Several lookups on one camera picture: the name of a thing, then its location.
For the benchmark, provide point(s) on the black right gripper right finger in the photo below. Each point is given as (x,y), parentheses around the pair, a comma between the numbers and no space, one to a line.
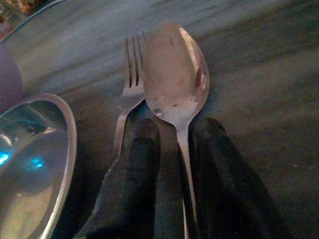
(224,184)

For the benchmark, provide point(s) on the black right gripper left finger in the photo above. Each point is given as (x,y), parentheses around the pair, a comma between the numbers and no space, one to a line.
(129,184)

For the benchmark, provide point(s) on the silver metal fork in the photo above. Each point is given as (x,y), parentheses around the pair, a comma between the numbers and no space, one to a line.
(132,94)

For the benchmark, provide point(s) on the silver metal spoon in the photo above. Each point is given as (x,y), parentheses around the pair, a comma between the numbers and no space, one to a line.
(174,74)

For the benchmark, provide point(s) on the grey rimmed bowl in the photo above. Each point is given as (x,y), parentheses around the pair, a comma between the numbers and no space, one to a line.
(32,169)

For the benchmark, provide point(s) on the purple cup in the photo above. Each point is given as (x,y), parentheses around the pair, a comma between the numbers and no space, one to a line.
(8,79)

